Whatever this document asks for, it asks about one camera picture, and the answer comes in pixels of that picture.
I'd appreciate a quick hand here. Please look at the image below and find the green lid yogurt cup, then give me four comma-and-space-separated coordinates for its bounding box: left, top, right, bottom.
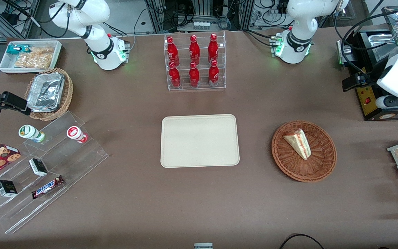
18, 124, 46, 143

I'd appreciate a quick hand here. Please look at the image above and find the teal snack packet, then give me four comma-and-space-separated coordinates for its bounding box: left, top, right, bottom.
6, 45, 33, 55

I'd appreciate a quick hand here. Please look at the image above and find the clear acrylic stepped shelf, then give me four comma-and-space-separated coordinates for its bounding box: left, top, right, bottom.
0, 111, 110, 235

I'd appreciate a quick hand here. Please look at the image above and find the red cola bottle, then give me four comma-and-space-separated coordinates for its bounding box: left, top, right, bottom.
208, 34, 219, 64
167, 36, 180, 66
169, 62, 181, 88
208, 60, 220, 86
189, 62, 200, 88
189, 35, 201, 65

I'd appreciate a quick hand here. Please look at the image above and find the red lid yogurt cup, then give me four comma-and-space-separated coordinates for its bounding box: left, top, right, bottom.
66, 126, 88, 144

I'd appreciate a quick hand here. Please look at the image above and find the clear acrylic bottle rack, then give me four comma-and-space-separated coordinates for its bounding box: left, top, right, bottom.
164, 31, 226, 91

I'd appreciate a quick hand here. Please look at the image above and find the small black carton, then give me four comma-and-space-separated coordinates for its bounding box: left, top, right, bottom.
0, 180, 18, 198
29, 158, 48, 177

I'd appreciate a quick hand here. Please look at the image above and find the light tan wicker basket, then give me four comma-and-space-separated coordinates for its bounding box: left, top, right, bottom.
25, 68, 74, 121

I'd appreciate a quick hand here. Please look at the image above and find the Snickers chocolate bar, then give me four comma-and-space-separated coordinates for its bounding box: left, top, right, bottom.
31, 175, 65, 200

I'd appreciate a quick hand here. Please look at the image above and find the stack of foil containers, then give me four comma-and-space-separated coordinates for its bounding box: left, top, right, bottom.
27, 72, 65, 113

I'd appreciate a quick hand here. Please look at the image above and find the white rectangular snack bin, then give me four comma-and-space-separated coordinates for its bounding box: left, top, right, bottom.
0, 40, 63, 74

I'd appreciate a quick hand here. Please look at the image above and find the beige plastic serving tray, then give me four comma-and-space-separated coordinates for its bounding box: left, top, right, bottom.
160, 114, 240, 168

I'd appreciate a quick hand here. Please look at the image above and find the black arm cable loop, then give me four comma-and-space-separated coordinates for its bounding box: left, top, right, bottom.
333, 0, 398, 76

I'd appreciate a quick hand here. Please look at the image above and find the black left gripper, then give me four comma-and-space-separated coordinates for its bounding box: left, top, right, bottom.
342, 70, 380, 92

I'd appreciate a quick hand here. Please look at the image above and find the triangle sandwich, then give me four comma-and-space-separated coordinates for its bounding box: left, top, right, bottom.
283, 129, 312, 160

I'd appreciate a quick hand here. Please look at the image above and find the brown round wicker basket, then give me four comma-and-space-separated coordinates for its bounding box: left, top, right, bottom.
271, 120, 337, 183

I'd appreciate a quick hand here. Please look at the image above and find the black countertop appliance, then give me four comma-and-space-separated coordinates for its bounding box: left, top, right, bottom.
337, 29, 398, 121

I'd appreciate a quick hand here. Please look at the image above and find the black floor cable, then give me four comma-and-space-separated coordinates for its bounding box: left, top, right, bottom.
279, 234, 325, 249

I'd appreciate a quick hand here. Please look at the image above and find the clear bag of crackers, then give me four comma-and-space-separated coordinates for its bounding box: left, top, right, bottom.
14, 47, 55, 69

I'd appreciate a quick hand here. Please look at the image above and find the aluminium frame rack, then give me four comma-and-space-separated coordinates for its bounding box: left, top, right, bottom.
144, 0, 255, 32

